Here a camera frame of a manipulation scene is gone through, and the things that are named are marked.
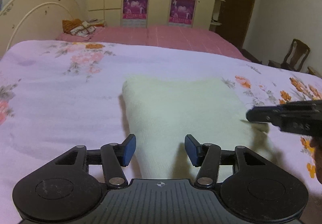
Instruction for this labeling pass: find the pink checked bed sheet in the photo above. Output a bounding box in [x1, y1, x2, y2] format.
[55, 25, 252, 61]

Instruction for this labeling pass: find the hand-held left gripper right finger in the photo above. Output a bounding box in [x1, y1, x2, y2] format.
[184, 135, 267, 188]

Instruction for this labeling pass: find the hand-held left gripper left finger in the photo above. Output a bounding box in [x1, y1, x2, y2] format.
[55, 134, 137, 188]

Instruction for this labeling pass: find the pale green towel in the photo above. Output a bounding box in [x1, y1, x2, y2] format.
[122, 74, 270, 180]

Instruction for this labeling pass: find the cream arched headboard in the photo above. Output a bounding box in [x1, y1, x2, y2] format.
[0, 0, 81, 56]

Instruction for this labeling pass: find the wooden chair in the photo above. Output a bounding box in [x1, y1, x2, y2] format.
[268, 39, 311, 72]

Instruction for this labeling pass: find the floral lilac blanket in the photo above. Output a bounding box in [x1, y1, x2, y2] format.
[0, 40, 322, 224]

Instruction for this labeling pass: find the dark wooden door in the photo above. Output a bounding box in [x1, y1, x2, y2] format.
[216, 0, 260, 49]

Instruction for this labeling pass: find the magenta wall poster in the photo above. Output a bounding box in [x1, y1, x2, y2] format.
[122, 0, 149, 21]
[168, 0, 196, 25]

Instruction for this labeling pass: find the person's right hand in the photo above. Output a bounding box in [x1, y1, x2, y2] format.
[310, 138, 322, 185]

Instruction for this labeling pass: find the orange cloth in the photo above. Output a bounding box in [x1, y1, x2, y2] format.
[62, 20, 84, 34]

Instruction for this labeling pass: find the patterned folded cloth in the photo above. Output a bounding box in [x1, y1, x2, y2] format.
[70, 21, 96, 37]

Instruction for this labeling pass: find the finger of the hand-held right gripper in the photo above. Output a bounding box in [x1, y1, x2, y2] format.
[246, 99, 322, 137]

